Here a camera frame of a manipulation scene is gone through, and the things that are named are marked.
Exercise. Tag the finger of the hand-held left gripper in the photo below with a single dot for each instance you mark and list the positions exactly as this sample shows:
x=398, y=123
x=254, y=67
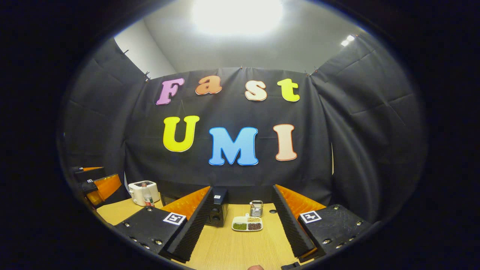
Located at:
x=108, y=185
x=88, y=174

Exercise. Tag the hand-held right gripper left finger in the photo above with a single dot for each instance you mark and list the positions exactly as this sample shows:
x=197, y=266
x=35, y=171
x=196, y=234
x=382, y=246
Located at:
x=195, y=225

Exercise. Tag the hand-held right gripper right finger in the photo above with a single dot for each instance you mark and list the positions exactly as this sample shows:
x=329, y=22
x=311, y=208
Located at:
x=290, y=225

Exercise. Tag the black electric oven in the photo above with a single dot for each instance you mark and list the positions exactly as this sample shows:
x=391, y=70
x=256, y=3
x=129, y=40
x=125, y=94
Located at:
x=219, y=210

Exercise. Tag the white toaster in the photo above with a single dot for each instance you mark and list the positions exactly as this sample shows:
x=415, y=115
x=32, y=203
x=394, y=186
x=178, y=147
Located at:
x=135, y=191

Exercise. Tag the dark red beans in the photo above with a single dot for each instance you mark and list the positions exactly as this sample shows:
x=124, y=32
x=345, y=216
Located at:
x=254, y=226

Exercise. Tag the yellow soybeans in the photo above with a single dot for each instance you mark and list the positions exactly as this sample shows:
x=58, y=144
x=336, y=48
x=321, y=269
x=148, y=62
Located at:
x=254, y=219

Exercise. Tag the red label plastic bottle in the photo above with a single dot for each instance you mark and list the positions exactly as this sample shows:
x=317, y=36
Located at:
x=147, y=198

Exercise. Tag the green mung beans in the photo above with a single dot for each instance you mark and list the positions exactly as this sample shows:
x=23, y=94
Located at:
x=240, y=226

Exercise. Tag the white divided tray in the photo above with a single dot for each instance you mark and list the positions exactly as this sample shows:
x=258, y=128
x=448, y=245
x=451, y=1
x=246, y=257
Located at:
x=242, y=219

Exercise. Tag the black backdrop cloth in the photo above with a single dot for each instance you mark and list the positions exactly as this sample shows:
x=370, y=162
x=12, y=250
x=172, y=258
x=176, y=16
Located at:
x=232, y=176

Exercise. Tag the small ceiling spotlights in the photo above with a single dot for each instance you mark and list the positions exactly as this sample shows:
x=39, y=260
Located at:
x=347, y=40

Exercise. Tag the large ceiling light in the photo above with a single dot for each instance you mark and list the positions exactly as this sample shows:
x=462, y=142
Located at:
x=236, y=15

